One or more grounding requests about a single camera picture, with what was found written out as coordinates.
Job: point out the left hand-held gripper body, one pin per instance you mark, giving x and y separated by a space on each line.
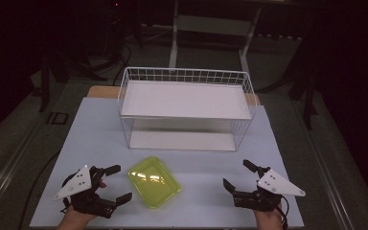
76 185

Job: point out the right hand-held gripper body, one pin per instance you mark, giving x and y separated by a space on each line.
278 186

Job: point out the green plastic tray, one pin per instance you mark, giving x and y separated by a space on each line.
155 184

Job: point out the person's left hand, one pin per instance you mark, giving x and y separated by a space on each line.
75 221

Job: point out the person's right hand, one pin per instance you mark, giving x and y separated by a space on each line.
268 221

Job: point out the black floor socket box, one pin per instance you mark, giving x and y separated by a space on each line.
57 119

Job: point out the black metal stand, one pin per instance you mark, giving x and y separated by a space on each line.
44 86

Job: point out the metal floor rail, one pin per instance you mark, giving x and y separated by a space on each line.
9 166
327 179

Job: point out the white metal frame stand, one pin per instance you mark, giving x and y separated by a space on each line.
173 48

